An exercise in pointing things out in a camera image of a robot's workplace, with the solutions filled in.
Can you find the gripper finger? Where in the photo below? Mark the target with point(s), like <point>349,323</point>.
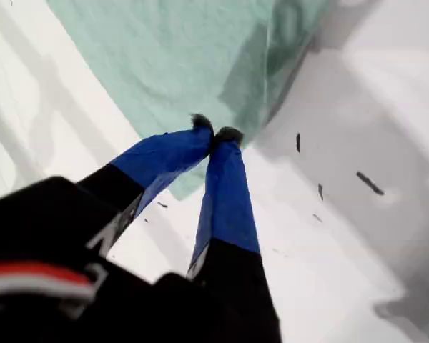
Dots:
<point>157,160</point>
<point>229,214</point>

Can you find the pale green t-shirt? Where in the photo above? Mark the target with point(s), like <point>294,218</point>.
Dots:
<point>186,64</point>

